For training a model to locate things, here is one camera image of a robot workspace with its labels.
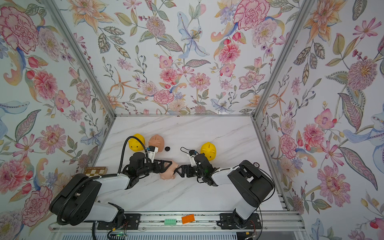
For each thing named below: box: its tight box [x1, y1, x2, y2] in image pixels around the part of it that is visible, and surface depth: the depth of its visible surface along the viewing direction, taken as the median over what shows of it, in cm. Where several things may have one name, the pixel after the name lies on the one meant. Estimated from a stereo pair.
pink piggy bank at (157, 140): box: [148, 134, 165, 153], surface depth 97 cm
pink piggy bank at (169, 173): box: [159, 160, 179, 180], surface depth 84 cm
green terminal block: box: [164, 218, 177, 225], surface depth 75 cm
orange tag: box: [181, 214, 195, 225], surface depth 76 cm
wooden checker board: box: [83, 166, 108, 177], surface depth 90 cm
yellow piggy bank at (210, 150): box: [200, 142, 217, 162], surface depth 92 cm
